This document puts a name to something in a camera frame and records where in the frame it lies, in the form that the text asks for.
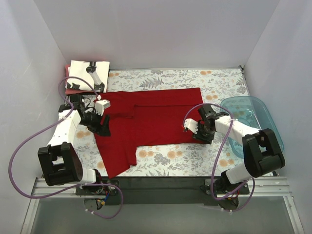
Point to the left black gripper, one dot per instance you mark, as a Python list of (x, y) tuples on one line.
[(101, 125)]

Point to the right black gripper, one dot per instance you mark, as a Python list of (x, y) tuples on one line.
[(202, 136)]

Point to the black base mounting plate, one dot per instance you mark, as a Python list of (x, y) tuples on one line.
[(164, 190)]

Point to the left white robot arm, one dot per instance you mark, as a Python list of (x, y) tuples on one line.
[(59, 161)]

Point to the aluminium frame rail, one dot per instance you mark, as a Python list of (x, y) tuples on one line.
[(265, 206)]

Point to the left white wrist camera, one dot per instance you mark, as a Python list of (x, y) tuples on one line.
[(101, 106)]

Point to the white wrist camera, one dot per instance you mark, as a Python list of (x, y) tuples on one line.
[(190, 125), (101, 106)]

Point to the red folded t shirt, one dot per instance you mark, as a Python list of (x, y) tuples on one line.
[(86, 84)]

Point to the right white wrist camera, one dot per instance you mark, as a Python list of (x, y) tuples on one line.
[(190, 125)]

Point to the floral patterned table mat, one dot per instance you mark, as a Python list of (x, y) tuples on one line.
[(173, 159)]

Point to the white printed folded t shirt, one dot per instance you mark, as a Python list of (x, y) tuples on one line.
[(102, 71)]

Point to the teal plastic bin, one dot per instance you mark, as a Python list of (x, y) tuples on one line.
[(250, 115)]

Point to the red t shirt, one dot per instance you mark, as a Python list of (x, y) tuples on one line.
[(144, 118), (86, 84)]

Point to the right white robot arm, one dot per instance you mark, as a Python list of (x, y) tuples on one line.
[(261, 151)]

